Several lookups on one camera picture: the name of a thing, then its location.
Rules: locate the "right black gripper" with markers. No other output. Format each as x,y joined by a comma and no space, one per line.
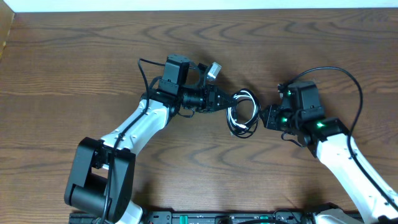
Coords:
272,111

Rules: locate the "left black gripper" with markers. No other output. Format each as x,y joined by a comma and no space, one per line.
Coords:
210,101

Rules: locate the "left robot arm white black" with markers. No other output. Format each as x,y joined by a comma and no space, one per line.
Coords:
101,177

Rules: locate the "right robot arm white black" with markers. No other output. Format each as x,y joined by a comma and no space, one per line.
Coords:
301,114

